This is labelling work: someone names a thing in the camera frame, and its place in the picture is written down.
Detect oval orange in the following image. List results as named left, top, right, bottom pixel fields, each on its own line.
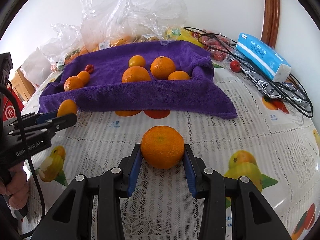
left=57, top=99, right=78, bottom=117

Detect large orange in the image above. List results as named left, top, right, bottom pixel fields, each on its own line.
left=150, top=56, right=176, bottom=80
left=141, top=126, right=184, bottom=170

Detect bag of red fruits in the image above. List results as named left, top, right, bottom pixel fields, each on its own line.
left=190, top=29, right=240, bottom=62

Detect person's left hand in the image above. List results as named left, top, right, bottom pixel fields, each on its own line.
left=1, top=162, right=29, bottom=210

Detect red paper bag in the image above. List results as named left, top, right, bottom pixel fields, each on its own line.
left=3, top=91, right=24, bottom=121

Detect wooden chair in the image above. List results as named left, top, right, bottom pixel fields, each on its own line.
left=11, top=68, right=36, bottom=101

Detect white plastic bag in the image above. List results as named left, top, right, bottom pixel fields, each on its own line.
left=20, top=48, right=51, bottom=87

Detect small orange left front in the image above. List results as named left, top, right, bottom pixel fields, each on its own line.
left=64, top=76, right=84, bottom=91

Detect small orange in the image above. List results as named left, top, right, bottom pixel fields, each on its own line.
left=76, top=70, right=91, bottom=86
left=64, top=76, right=84, bottom=91
left=168, top=70, right=190, bottom=80

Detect small orange left back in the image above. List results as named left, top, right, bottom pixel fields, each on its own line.
left=76, top=70, right=91, bottom=86

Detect fruit print lace tablecloth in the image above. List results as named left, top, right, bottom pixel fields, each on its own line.
left=19, top=64, right=320, bottom=240

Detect small red fruit on towel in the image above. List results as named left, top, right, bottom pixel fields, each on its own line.
left=85, top=64, right=94, bottom=74

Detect left clear bag of oranges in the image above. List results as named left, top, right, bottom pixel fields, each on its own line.
left=40, top=23, right=85, bottom=72

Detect purple towel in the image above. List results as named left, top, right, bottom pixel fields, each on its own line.
left=39, top=41, right=237, bottom=119

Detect grey plaid cloth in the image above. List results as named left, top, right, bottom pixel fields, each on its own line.
left=240, top=61, right=310, bottom=107

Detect large clear bag of fruit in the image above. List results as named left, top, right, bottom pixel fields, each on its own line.
left=80, top=0, right=188, bottom=52

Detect small orange right front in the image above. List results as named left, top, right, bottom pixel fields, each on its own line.
left=168, top=70, right=190, bottom=80

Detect blue tissue pack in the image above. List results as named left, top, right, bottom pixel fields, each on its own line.
left=236, top=33, right=292, bottom=82

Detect small red fruit on table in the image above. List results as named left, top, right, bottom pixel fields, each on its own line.
left=229, top=60, right=241, bottom=73

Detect yellow fruit bag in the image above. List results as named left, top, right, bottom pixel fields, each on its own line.
left=165, top=27, right=204, bottom=48

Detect black cable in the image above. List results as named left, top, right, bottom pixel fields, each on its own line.
left=183, top=26, right=314, bottom=119

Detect brown wooden door frame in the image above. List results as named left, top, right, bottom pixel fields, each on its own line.
left=261, top=0, right=280, bottom=48

